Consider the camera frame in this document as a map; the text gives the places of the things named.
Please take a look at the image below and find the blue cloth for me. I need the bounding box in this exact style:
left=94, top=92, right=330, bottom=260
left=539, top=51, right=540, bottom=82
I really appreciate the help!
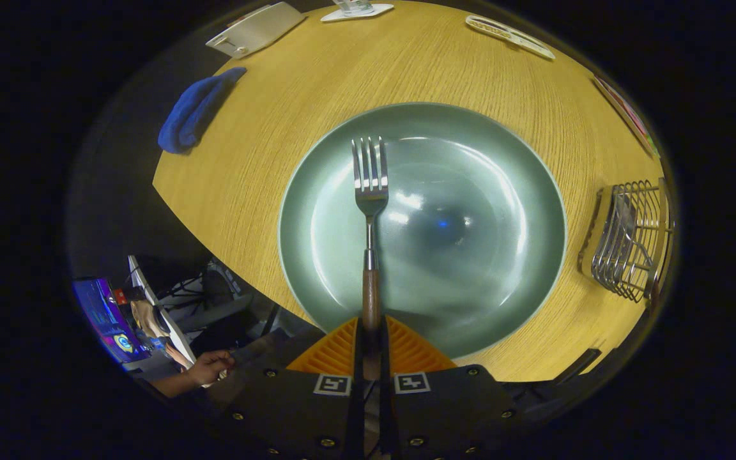
left=158, top=66, right=248, bottom=155

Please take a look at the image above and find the fork with wooden handle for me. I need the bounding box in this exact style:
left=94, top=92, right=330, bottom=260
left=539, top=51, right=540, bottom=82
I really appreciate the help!
left=351, top=136, right=390, bottom=384

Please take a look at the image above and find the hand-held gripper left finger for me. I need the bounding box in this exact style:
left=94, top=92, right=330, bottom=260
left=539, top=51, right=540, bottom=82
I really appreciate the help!
left=227, top=316, right=365, bottom=460

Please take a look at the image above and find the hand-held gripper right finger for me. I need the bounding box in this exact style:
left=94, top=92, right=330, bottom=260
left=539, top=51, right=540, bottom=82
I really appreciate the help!
left=381, top=316, right=522, bottom=460

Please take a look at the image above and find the white plate with food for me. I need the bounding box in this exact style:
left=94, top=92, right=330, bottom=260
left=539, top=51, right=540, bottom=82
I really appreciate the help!
left=592, top=73, right=661, bottom=159

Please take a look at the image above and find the white toaster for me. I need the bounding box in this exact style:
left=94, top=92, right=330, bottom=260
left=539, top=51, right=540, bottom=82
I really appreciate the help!
left=206, top=1, right=308, bottom=60

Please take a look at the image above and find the light green plate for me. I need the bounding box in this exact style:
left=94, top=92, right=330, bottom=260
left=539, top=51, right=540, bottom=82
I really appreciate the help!
left=278, top=102, right=567, bottom=360

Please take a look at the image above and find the small white bottle green cap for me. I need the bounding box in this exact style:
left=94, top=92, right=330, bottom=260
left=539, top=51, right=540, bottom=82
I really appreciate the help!
left=333, top=0, right=375, bottom=17

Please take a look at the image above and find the black table bracket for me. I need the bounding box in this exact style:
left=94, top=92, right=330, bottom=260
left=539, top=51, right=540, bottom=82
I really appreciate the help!
left=556, top=348, right=602, bottom=384

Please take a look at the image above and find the white square coaster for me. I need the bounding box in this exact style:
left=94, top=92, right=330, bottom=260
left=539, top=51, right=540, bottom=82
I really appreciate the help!
left=320, top=3, right=395, bottom=23

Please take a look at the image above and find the metal wire basket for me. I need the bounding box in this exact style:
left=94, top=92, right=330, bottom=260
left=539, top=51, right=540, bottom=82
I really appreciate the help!
left=578, top=179, right=675, bottom=304

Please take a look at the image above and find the white divided dish with beans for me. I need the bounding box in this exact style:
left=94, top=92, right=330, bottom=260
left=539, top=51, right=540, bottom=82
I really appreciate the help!
left=465, top=15, right=556, bottom=61

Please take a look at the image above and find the computer monitor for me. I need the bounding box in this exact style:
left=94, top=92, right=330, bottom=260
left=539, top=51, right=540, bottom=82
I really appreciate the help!
left=73, top=278, right=151, bottom=365

